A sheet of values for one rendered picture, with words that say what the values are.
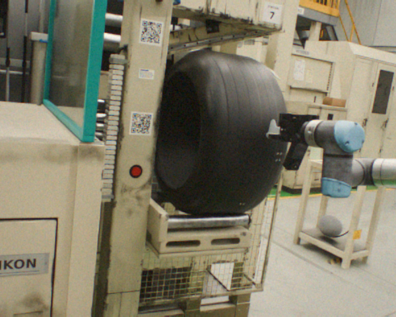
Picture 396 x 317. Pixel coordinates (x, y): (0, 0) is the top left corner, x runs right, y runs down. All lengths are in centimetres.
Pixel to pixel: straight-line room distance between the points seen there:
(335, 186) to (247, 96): 43
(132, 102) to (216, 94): 27
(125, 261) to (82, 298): 78
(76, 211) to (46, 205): 5
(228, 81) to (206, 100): 9
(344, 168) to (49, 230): 72
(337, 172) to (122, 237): 76
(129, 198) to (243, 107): 48
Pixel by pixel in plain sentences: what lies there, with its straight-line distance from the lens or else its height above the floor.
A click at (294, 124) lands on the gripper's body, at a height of 130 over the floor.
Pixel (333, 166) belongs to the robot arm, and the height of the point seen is 122.
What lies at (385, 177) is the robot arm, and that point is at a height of 120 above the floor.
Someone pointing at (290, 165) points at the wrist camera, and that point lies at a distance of 126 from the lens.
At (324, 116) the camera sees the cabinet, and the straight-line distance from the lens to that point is 618.
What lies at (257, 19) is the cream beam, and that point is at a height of 166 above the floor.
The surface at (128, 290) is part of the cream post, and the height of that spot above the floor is 62.
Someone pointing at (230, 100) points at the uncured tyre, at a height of 133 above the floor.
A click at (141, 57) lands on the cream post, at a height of 143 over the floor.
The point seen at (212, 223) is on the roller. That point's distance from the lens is 153.
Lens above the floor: 139
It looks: 10 degrees down
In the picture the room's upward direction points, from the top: 8 degrees clockwise
